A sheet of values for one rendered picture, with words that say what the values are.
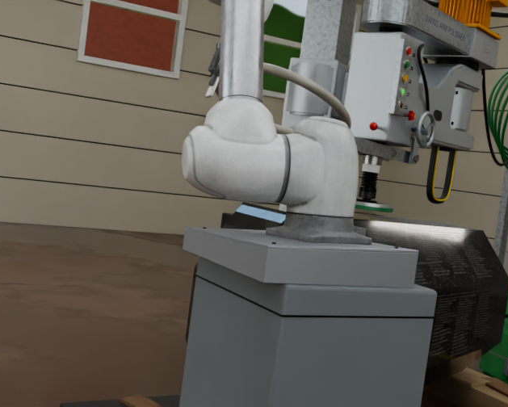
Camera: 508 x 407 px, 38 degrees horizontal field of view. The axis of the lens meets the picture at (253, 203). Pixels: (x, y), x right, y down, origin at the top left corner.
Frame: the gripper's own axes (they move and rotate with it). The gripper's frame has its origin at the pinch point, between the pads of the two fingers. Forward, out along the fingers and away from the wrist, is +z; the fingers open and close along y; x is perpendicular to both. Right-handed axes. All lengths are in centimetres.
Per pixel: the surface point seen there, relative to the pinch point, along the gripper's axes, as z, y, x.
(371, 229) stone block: 10, 80, -2
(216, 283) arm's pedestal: 62, -10, -51
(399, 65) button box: -52, 66, -1
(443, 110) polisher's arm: -61, 113, 13
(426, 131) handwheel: -40, 94, 2
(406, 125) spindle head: -38, 87, 5
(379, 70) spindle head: -50, 66, 8
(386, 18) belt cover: -68, 57, 4
